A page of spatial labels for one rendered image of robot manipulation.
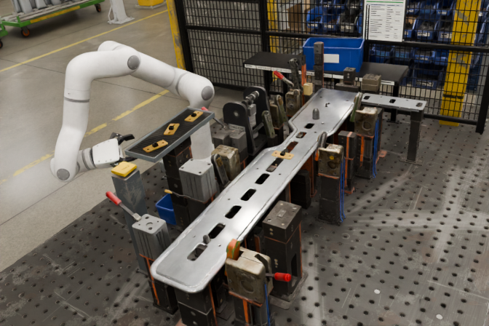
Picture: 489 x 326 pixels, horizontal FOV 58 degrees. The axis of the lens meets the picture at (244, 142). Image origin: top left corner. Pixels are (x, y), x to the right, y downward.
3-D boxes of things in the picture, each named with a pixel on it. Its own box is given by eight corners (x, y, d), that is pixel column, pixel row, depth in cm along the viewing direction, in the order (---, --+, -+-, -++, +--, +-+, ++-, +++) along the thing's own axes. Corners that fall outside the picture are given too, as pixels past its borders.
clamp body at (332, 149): (340, 228, 177) (342, 156, 160) (311, 220, 183) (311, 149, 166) (348, 215, 184) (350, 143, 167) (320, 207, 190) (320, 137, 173)
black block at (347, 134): (354, 197, 194) (357, 140, 179) (331, 191, 199) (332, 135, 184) (360, 188, 200) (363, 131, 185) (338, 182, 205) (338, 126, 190)
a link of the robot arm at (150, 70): (201, 105, 200) (180, 96, 211) (212, 81, 200) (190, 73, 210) (107, 69, 163) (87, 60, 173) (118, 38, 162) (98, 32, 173)
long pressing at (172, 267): (206, 300, 116) (204, 297, 115) (142, 273, 127) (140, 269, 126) (364, 94, 216) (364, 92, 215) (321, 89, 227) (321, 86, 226)
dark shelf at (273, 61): (398, 86, 218) (398, 81, 216) (241, 68, 261) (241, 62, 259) (408, 70, 234) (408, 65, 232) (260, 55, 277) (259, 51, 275)
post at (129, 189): (151, 278, 163) (125, 180, 141) (137, 271, 167) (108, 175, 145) (164, 264, 169) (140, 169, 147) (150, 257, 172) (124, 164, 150)
